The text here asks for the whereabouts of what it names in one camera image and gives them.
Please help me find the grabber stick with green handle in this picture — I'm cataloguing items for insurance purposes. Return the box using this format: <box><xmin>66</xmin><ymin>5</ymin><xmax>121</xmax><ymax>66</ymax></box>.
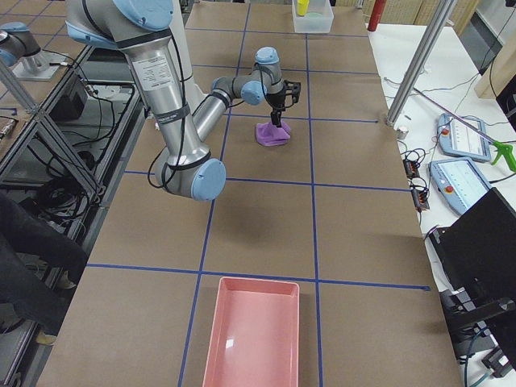
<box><xmin>413</xmin><ymin>87</ymin><xmax>516</xmax><ymax>173</ymax></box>

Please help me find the purple cloth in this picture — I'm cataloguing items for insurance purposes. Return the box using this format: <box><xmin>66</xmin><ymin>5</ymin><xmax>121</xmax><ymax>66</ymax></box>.
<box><xmin>255</xmin><ymin>122</ymin><xmax>291</xmax><ymax>147</ymax></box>

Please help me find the red fire extinguisher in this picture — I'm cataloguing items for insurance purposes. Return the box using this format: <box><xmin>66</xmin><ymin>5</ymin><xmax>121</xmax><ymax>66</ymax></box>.
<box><xmin>368</xmin><ymin>0</ymin><xmax>387</xmax><ymax>32</ymax></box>

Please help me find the seated person in black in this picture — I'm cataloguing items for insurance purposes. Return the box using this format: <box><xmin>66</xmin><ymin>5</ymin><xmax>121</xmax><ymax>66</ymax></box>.
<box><xmin>0</xmin><ymin>191</ymin><xmax>88</xmax><ymax>346</ymax></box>

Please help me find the yellow plastic cup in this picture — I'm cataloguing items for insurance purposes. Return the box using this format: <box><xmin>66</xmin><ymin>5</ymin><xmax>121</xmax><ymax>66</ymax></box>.
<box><xmin>297</xmin><ymin>0</ymin><xmax>310</xmax><ymax>17</ymax></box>

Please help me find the aluminium frame post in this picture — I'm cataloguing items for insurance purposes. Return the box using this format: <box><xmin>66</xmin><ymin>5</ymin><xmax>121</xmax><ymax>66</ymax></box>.
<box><xmin>385</xmin><ymin>0</ymin><xmax>456</xmax><ymax>127</ymax></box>

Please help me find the near blue teach pendant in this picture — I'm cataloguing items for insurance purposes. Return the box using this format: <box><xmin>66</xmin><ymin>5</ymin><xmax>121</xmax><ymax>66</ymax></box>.
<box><xmin>429</xmin><ymin>156</ymin><xmax>492</xmax><ymax>215</ymax></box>

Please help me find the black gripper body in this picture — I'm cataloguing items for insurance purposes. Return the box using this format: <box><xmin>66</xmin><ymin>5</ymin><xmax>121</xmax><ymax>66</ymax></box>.
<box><xmin>267</xmin><ymin>92</ymin><xmax>286</xmax><ymax>112</ymax></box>

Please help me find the far blue teach pendant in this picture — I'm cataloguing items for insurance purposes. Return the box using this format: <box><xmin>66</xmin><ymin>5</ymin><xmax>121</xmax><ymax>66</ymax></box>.
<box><xmin>437</xmin><ymin>113</ymin><xmax>491</xmax><ymax>163</ymax></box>

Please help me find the small metal cylinder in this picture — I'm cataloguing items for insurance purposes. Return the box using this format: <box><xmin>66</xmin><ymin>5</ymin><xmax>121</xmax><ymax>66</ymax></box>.
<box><xmin>396</xmin><ymin>127</ymin><xmax>409</xmax><ymax>140</ymax></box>

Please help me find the blue teach pendant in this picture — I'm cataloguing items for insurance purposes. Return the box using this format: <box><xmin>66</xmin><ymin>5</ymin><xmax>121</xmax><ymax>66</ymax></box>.
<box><xmin>429</xmin><ymin>156</ymin><xmax>492</xmax><ymax>215</ymax></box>
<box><xmin>437</xmin><ymin>113</ymin><xmax>491</xmax><ymax>163</ymax></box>

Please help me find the clear plastic storage box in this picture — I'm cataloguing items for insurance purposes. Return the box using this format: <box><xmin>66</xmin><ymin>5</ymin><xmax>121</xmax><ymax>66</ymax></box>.
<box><xmin>292</xmin><ymin>0</ymin><xmax>334</xmax><ymax>34</ymax></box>

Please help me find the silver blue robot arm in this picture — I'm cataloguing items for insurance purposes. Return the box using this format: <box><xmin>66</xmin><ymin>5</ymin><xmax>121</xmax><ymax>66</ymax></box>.
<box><xmin>66</xmin><ymin>1</ymin><xmax>301</xmax><ymax>202</ymax></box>
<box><xmin>1</xmin><ymin>22</ymin><xmax>69</xmax><ymax>81</ymax></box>

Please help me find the pale green bowl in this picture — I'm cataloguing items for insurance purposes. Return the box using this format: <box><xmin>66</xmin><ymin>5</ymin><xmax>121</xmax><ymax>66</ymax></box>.
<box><xmin>305</xmin><ymin>12</ymin><xmax>324</xmax><ymax>19</ymax></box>

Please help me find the pink plastic bin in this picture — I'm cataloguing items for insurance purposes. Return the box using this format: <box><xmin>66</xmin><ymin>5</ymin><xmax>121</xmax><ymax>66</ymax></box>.
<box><xmin>202</xmin><ymin>277</ymin><xmax>300</xmax><ymax>386</ymax></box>

